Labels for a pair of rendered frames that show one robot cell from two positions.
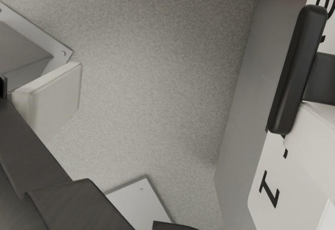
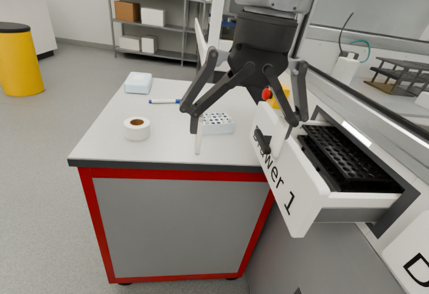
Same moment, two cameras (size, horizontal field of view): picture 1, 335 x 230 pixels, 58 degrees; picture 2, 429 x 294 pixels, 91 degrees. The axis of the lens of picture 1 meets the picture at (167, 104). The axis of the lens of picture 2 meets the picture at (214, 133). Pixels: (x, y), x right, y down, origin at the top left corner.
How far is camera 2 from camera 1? 0.35 m
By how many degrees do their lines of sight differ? 75
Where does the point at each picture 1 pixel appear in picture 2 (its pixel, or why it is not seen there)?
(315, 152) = (276, 136)
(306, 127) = (272, 141)
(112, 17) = not seen: outside the picture
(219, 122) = not seen: outside the picture
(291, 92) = (263, 140)
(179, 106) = not seen: outside the picture
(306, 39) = (258, 132)
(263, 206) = (293, 211)
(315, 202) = (294, 161)
